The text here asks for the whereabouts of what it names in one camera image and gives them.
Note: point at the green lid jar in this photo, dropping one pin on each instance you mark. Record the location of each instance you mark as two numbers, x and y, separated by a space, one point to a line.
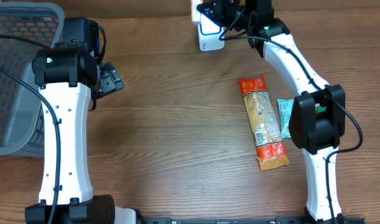
320 109

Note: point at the light blue tissue pack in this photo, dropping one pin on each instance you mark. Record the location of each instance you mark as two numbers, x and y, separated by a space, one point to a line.
285 110

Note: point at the white barcode scanner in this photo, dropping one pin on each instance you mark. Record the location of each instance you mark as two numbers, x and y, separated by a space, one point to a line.
209 34

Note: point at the grey plastic shopping basket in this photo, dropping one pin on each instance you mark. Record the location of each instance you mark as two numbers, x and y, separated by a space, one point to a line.
21 116

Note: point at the red and tan cracker package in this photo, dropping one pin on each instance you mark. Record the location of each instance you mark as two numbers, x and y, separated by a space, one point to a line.
270 149

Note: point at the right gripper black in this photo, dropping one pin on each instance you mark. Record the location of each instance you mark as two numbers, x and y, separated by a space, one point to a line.
213 11

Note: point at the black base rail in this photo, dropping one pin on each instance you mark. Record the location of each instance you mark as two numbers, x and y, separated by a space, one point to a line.
277 220

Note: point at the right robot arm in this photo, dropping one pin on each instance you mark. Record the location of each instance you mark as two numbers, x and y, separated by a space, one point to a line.
317 121

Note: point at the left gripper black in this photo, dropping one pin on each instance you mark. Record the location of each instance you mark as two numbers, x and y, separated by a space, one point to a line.
112 81

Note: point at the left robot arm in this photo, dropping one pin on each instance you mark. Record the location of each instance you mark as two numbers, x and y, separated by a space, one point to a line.
71 77

